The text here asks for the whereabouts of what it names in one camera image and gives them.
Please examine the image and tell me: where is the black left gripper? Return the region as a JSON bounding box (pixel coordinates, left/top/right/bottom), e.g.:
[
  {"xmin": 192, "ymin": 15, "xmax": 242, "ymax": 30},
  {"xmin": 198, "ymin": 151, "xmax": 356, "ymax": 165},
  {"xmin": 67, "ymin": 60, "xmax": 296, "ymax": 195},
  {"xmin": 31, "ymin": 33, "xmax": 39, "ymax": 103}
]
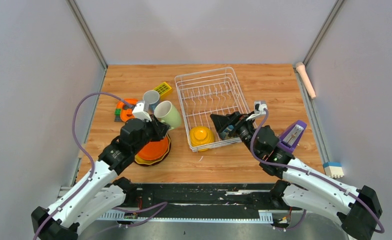
[{"xmin": 132, "ymin": 113, "xmax": 171, "ymax": 154}]

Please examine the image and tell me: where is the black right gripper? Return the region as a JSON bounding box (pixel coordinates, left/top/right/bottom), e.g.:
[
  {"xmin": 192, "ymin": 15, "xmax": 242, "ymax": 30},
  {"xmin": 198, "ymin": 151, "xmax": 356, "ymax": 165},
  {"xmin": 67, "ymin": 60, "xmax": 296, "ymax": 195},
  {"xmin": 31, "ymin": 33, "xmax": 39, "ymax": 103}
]
[{"xmin": 210, "ymin": 112, "xmax": 260, "ymax": 159}]

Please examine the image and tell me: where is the dark blue floral bowl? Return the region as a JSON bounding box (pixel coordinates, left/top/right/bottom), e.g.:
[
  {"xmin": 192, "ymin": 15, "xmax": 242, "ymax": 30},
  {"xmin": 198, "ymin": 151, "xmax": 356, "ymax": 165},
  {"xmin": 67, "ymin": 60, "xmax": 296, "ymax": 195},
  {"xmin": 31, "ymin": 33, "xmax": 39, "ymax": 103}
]
[{"xmin": 218, "ymin": 125, "xmax": 239, "ymax": 140}]

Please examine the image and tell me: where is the light green mug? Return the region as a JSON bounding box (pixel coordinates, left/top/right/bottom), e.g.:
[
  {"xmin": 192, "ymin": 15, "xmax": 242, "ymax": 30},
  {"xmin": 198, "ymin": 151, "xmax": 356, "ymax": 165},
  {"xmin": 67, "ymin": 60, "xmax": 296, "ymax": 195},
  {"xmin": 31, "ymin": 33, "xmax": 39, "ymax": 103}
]
[{"xmin": 154, "ymin": 100, "xmax": 182, "ymax": 130}]

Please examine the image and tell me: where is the orange plate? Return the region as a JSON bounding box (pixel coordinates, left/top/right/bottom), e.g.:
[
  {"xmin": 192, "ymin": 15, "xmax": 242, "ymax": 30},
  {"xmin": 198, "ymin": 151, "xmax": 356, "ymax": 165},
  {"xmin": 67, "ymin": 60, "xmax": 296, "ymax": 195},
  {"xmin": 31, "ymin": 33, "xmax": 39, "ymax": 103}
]
[{"xmin": 137, "ymin": 135, "xmax": 171, "ymax": 161}]

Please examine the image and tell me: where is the yellow ribbed bowl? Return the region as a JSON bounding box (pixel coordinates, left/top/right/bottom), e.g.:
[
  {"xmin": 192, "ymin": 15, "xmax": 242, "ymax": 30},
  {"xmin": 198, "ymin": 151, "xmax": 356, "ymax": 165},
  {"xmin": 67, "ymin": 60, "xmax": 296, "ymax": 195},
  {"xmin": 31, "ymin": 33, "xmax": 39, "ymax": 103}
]
[{"xmin": 189, "ymin": 126, "xmax": 216, "ymax": 152}]

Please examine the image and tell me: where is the blue dotted mug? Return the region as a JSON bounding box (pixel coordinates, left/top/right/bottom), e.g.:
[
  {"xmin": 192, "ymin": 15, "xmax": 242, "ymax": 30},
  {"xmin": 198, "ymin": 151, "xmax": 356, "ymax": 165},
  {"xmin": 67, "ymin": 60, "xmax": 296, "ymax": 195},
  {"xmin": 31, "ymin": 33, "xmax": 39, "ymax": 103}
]
[{"xmin": 142, "ymin": 90, "xmax": 161, "ymax": 112}]

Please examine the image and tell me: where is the yellow dotted plate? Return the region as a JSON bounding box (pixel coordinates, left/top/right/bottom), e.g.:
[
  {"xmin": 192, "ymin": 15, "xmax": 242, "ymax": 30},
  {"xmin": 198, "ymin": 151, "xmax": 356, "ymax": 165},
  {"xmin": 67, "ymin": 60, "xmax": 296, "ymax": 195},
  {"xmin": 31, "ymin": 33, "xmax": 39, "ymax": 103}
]
[{"xmin": 134, "ymin": 134, "xmax": 172, "ymax": 167}]

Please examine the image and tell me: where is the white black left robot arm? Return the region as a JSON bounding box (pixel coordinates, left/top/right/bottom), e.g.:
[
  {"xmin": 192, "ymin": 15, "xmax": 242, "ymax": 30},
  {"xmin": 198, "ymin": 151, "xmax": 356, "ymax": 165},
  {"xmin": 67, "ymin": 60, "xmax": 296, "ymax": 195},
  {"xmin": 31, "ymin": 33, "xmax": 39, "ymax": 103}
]
[{"xmin": 31, "ymin": 117, "xmax": 171, "ymax": 240}]

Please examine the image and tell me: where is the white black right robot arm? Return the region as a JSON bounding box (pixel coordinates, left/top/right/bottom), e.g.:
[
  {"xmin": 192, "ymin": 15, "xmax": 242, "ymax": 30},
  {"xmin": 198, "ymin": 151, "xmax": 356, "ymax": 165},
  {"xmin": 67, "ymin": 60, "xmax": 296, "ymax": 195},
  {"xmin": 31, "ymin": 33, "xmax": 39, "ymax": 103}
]
[{"xmin": 210, "ymin": 111, "xmax": 385, "ymax": 240}]

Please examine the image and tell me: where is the yellow toy block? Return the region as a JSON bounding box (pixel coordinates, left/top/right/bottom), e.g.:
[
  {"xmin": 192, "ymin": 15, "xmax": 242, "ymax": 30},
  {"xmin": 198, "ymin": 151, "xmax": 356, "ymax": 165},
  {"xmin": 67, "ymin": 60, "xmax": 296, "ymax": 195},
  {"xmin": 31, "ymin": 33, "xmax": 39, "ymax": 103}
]
[{"xmin": 153, "ymin": 81, "xmax": 173, "ymax": 101}]

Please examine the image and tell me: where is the white blue toy block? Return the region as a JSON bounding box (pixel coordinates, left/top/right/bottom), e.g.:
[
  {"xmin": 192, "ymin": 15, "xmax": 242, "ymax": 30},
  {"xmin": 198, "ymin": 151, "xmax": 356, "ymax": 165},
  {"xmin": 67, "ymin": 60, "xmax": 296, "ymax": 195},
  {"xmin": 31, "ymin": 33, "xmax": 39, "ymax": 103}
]
[{"xmin": 322, "ymin": 161, "xmax": 345, "ymax": 179}]

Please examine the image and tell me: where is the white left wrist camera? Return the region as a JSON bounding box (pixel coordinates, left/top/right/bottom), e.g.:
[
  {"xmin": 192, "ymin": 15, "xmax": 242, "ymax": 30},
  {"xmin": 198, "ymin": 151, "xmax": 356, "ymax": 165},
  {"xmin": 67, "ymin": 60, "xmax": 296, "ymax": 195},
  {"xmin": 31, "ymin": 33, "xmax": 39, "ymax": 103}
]
[{"xmin": 132, "ymin": 100, "xmax": 152, "ymax": 122}]

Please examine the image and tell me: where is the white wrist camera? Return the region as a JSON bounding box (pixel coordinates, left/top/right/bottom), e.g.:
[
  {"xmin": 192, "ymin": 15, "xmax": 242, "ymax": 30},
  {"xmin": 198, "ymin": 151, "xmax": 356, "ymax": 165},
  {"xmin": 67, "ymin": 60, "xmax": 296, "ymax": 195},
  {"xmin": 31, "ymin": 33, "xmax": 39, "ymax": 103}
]
[
  {"xmin": 132, "ymin": 100, "xmax": 152, "ymax": 122},
  {"xmin": 246, "ymin": 100, "xmax": 268, "ymax": 121}
]

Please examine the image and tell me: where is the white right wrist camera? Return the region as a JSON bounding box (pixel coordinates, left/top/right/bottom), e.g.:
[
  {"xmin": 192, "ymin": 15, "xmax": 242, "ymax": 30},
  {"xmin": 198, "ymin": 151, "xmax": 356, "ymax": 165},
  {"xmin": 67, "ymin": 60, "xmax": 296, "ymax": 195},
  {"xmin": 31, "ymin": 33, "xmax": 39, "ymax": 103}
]
[{"xmin": 246, "ymin": 100, "xmax": 268, "ymax": 121}]

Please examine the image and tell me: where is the orange handle toy on pad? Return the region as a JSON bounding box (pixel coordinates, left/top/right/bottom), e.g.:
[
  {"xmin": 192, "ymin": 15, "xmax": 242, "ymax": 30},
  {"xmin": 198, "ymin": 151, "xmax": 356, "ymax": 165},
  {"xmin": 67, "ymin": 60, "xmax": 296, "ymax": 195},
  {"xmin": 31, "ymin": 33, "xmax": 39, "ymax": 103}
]
[{"xmin": 114, "ymin": 98, "xmax": 138, "ymax": 122}]

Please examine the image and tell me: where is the white wire dish rack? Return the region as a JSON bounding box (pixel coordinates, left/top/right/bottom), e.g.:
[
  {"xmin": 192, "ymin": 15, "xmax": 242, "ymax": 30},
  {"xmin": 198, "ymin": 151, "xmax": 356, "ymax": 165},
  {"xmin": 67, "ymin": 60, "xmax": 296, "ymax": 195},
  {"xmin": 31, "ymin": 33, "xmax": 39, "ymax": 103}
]
[{"xmin": 174, "ymin": 67, "xmax": 250, "ymax": 152}]

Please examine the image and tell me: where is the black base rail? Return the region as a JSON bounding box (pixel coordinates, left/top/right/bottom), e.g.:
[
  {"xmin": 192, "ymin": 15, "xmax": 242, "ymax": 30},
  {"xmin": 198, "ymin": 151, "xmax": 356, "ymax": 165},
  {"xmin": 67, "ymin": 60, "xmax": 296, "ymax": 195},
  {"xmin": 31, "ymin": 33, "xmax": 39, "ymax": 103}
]
[{"xmin": 51, "ymin": 183, "xmax": 358, "ymax": 223}]

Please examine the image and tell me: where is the pink cylinder handle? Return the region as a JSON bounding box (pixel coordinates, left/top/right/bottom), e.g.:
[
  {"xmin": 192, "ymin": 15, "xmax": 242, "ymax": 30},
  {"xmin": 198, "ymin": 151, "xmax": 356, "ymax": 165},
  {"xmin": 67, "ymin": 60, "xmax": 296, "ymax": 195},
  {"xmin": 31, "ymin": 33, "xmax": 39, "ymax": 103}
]
[{"xmin": 295, "ymin": 62, "xmax": 317, "ymax": 99}]

